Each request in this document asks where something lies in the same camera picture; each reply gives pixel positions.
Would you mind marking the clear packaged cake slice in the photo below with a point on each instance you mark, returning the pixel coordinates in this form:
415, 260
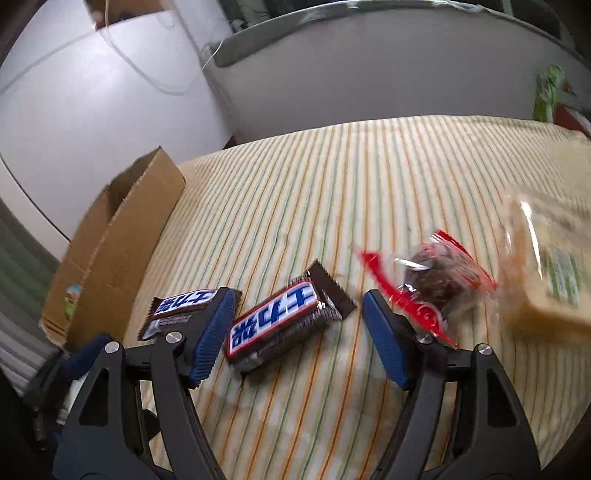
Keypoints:
545, 277

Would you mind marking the grey window sill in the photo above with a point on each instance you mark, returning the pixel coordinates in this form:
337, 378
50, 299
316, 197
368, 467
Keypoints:
277, 39

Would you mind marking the white cabinet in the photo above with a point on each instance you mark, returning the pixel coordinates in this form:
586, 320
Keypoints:
69, 115

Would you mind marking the brown cardboard box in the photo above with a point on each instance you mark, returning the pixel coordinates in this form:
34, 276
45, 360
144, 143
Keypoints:
120, 240

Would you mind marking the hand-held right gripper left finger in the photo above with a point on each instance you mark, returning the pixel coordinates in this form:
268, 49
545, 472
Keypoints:
214, 332

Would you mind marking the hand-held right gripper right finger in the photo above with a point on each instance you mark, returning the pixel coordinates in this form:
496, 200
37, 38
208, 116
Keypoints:
385, 341

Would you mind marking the brown wooden board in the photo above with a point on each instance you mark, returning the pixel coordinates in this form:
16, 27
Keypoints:
134, 11

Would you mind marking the brown chocolate bar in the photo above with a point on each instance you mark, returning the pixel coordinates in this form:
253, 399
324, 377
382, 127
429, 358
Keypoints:
277, 321
184, 302

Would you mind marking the dark snack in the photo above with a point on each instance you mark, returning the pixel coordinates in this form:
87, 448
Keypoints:
438, 277

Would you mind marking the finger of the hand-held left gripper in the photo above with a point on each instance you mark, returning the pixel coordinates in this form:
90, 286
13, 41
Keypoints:
85, 357

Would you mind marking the green printed bag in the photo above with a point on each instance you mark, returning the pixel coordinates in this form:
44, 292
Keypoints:
549, 92

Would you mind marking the red box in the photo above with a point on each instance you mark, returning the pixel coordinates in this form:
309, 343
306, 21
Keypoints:
575, 121

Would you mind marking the striped tablecloth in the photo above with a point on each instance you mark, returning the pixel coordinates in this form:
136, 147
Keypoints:
323, 184

